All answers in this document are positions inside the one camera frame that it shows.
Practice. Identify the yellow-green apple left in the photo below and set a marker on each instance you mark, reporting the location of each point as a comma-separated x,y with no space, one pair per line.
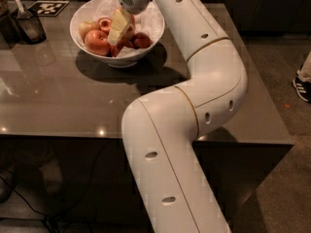
86,26

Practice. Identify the red apple right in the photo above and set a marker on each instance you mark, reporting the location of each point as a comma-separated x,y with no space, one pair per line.
141,41

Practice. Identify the black white fiducial marker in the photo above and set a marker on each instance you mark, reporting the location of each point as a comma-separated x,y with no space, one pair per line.
47,8

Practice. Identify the white handled utensil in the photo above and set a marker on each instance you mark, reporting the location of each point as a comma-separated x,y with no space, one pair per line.
22,12

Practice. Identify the red apple stem cavity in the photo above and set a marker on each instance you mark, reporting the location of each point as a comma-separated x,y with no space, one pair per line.
105,24

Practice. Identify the white ceramic bowl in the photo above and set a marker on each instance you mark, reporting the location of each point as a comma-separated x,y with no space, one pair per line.
116,33

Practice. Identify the black white sneaker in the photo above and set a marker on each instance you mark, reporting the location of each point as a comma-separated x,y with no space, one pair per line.
302,89

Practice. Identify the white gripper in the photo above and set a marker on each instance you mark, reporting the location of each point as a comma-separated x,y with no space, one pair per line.
133,3

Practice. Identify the red apple front left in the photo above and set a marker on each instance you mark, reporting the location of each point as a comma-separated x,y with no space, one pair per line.
96,42

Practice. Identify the red apple front centre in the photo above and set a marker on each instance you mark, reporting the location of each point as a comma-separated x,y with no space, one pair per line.
116,49

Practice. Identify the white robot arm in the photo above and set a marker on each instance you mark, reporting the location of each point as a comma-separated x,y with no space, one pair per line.
158,128

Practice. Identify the red apple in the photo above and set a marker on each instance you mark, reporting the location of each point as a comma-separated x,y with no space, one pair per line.
141,41
116,49
96,42

